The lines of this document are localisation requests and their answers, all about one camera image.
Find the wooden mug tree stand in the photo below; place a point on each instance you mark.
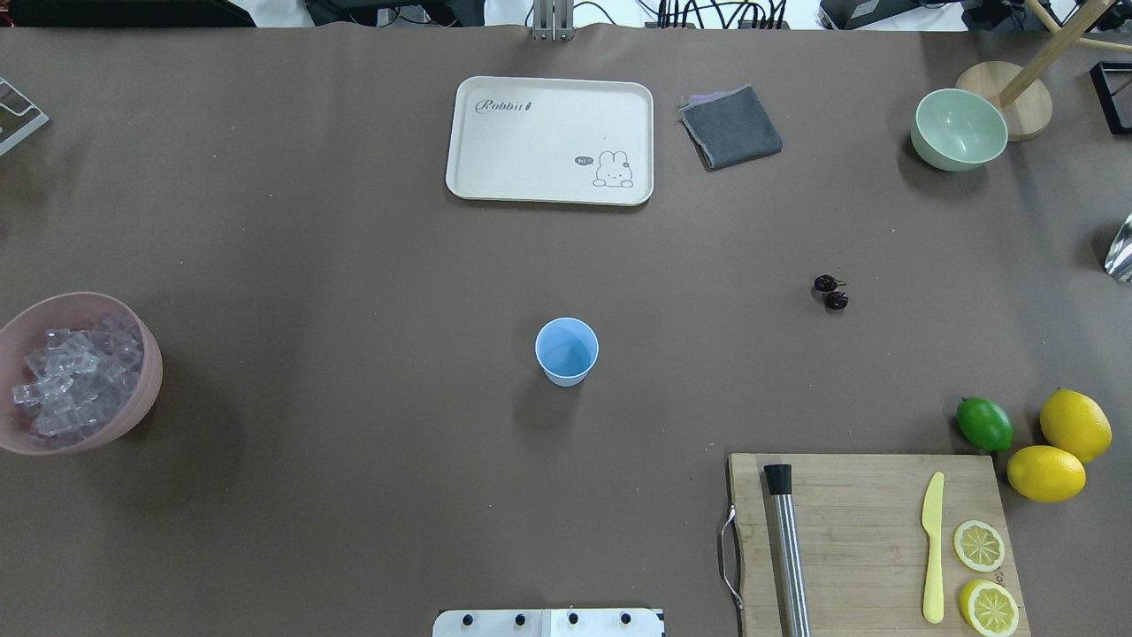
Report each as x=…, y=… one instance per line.
x=1018, y=92

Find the green lime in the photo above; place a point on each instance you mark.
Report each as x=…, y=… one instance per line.
x=984, y=424

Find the black framed tray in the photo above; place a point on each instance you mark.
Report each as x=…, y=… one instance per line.
x=1112, y=84

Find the steel ice scoop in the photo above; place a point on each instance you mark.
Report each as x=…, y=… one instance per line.
x=1117, y=263

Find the aluminium frame post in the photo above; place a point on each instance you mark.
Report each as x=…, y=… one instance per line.
x=553, y=21

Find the yellow plastic knife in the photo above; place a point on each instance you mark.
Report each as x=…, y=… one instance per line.
x=933, y=589

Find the cream rabbit serving tray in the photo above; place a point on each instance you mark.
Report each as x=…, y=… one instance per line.
x=552, y=140

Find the pink bowl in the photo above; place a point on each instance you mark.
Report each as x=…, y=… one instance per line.
x=75, y=311

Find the steel muddler black tip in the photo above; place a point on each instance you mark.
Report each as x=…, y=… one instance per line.
x=790, y=568

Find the light blue plastic cup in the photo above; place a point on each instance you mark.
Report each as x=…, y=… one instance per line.
x=566, y=349

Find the lemon half lower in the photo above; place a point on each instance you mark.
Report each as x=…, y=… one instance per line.
x=989, y=608

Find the yellow lemon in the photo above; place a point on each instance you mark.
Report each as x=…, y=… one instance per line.
x=1075, y=423
x=1046, y=474

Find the lemon half upper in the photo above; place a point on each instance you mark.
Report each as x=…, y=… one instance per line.
x=979, y=546

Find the wooden cutting board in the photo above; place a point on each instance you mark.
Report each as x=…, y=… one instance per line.
x=863, y=548

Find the dark red cherry pair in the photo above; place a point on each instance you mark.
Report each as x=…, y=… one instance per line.
x=831, y=290

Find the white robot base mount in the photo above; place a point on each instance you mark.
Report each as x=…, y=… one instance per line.
x=551, y=622

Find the yellow lemon far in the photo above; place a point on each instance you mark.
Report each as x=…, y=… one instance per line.
x=1075, y=423

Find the lemon half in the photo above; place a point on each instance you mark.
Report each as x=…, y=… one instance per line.
x=989, y=608
x=979, y=546

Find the yellow lemon near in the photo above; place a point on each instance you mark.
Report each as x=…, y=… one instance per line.
x=1046, y=474

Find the grey folded cloth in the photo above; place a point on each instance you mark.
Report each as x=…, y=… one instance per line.
x=730, y=127

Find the mint green bowl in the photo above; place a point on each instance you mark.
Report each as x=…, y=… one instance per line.
x=957, y=130

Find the clear ice cubes pile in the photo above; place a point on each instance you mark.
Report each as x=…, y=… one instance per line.
x=78, y=381

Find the white wire cup rack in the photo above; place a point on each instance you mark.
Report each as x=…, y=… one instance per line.
x=20, y=117

